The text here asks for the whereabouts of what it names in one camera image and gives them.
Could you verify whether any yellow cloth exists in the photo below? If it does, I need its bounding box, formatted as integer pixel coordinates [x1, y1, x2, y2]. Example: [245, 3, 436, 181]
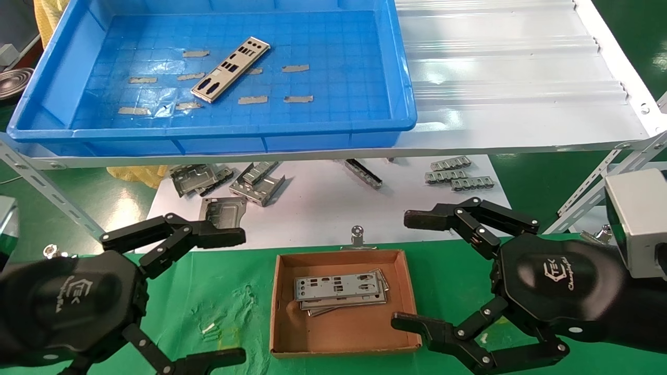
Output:
[34, 0, 71, 50]

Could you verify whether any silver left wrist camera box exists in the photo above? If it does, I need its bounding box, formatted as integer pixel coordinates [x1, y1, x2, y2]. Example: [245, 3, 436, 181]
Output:
[0, 195, 19, 271]

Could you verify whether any green table cloth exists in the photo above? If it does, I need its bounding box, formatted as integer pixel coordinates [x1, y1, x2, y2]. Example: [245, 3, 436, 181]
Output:
[0, 234, 667, 375]

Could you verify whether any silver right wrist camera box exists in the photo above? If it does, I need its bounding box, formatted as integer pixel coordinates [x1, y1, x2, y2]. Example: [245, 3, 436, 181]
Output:
[604, 168, 667, 279]

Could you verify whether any blue plastic tray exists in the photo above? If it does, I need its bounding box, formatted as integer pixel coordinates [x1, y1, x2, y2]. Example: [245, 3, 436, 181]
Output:
[7, 0, 418, 157]

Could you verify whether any yellow plastic bag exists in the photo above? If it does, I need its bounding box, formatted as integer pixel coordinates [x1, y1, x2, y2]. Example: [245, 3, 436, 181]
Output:
[107, 166, 170, 189]

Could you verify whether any silver binder clip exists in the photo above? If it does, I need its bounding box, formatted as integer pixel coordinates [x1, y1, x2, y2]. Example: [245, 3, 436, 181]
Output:
[581, 224, 613, 245]
[43, 244, 79, 260]
[341, 226, 378, 251]

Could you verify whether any large folded metal bracket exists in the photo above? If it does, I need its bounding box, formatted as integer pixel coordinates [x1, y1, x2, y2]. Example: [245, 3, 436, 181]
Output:
[171, 164, 219, 198]

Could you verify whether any small slotted metal strip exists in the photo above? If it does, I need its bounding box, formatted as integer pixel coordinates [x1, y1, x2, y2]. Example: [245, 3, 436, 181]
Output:
[425, 169, 468, 184]
[430, 158, 472, 171]
[451, 177, 496, 192]

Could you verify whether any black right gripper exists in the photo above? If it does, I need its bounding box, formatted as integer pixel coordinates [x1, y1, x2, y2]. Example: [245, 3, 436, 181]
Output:
[391, 196, 626, 375]

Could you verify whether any silver metal I/O shield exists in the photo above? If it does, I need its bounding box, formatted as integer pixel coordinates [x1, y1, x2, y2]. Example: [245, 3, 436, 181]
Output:
[300, 284, 389, 312]
[294, 271, 384, 303]
[307, 268, 390, 317]

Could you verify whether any white paper sheet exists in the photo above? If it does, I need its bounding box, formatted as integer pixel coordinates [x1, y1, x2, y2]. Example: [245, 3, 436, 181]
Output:
[134, 155, 514, 254]

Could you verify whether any narrow metal strip part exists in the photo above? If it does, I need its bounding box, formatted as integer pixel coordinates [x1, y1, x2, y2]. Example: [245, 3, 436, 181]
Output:
[344, 159, 384, 189]

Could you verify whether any gold-tinted metal I/O shield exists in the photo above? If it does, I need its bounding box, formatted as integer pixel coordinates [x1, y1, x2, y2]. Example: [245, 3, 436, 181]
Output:
[190, 36, 271, 104]

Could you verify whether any round metal coil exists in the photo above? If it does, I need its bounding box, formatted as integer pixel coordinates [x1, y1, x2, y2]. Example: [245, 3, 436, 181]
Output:
[0, 68, 34, 99]

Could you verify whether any dark folded metal bracket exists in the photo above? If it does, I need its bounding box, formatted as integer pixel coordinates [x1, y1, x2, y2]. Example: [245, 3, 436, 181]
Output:
[198, 167, 235, 197]

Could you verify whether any brown cardboard box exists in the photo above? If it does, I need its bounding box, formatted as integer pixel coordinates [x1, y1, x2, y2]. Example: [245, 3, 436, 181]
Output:
[269, 248, 423, 359]

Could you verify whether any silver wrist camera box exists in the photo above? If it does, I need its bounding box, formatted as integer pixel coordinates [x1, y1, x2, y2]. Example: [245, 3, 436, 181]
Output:
[604, 168, 667, 279]
[0, 195, 19, 271]

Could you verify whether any flat grey metal bracket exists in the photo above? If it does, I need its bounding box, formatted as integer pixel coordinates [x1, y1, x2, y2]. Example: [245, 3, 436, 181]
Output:
[199, 196, 248, 230]

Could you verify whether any metal drive cage bracket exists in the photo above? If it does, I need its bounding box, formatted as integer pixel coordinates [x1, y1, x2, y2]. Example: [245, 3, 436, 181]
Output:
[229, 161, 286, 207]

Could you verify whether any perforated steel angle bar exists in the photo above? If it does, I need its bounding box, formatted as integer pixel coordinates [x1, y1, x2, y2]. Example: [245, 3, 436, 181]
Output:
[542, 156, 667, 235]
[0, 133, 107, 243]
[557, 133, 667, 217]

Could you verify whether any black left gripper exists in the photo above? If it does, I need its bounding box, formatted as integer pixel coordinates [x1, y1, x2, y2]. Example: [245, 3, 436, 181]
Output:
[0, 212, 246, 375]

